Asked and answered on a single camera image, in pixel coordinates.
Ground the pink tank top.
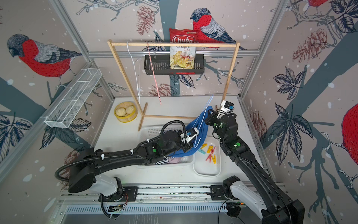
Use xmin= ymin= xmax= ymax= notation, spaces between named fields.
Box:
xmin=168 ymin=157 xmax=182 ymax=164

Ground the white perforated basket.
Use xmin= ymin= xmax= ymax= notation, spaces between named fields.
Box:
xmin=139 ymin=126 xmax=195 ymax=167

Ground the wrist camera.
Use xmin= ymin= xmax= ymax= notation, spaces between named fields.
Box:
xmin=185 ymin=127 xmax=199 ymax=142
xmin=220 ymin=100 xmax=234 ymax=113

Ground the striped tank top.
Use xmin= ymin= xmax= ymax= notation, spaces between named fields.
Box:
xmin=154 ymin=157 xmax=169 ymax=165

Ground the black wall basket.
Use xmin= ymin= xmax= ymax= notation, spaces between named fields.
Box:
xmin=144 ymin=55 xmax=205 ymax=76

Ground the white wire hanger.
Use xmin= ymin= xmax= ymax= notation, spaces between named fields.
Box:
xmin=126 ymin=42 xmax=141 ymax=101

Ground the pink wire hanger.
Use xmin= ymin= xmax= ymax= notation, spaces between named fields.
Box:
xmin=146 ymin=42 xmax=162 ymax=106

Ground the white plastic tray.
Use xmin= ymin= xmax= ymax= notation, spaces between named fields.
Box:
xmin=193 ymin=136 xmax=222 ymax=177

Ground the yellow steamer with buns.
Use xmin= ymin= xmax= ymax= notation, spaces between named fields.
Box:
xmin=114 ymin=102 xmax=138 ymax=123

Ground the white wire mesh shelf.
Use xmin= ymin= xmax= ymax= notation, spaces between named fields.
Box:
xmin=44 ymin=68 xmax=102 ymax=128

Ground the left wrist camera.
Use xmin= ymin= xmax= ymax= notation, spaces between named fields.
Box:
xmin=185 ymin=127 xmax=199 ymax=142

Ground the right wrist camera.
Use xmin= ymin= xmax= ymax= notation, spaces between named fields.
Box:
xmin=220 ymin=100 xmax=234 ymax=113

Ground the blue tank top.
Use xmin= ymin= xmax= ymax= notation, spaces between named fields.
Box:
xmin=169 ymin=105 xmax=212 ymax=158

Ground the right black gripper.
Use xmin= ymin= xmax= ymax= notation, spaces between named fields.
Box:
xmin=205 ymin=107 xmax=227 ymax=144

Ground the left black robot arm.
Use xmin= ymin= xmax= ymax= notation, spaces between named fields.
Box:
xmin=55 ymin=120 xmax=199 ymax=194

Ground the red chips bag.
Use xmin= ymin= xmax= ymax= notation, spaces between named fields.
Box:
xmin=169 ymin=28 xmax=198 ymax=75

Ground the wooden clothes rack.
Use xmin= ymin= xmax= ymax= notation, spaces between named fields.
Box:
xmin=107 ymin=40 xmax=240 ymax=130

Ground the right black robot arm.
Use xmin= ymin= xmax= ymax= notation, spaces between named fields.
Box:
xmin=205 ymin=109 xmax=305 ymax=224

